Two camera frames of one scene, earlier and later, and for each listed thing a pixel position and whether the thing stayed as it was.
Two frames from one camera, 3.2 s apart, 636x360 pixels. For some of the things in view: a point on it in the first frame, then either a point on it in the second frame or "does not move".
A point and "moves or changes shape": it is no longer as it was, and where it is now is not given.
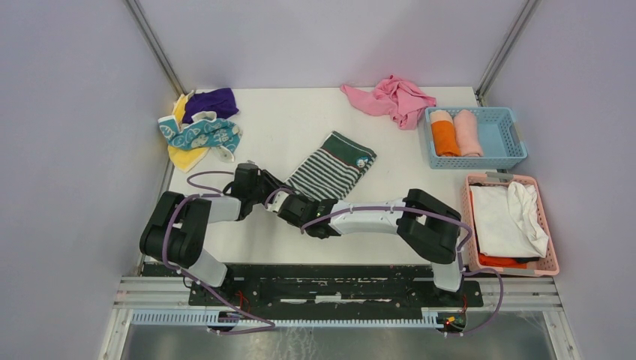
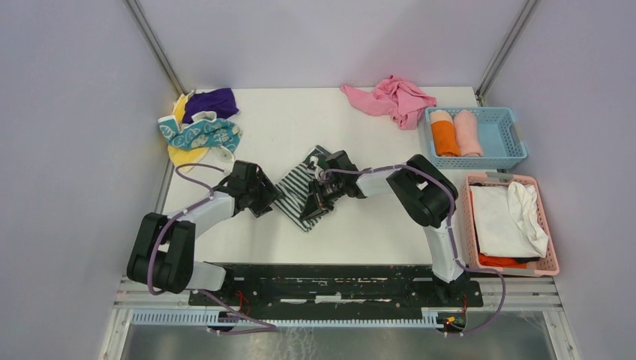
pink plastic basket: (546, 265) does not move
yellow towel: (187, 159) does not move
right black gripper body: (306, 199) -> (329, 191)
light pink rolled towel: (468, 134) does not move
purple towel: (220, 101) does not move
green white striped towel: (332, 169) moves or changes shape
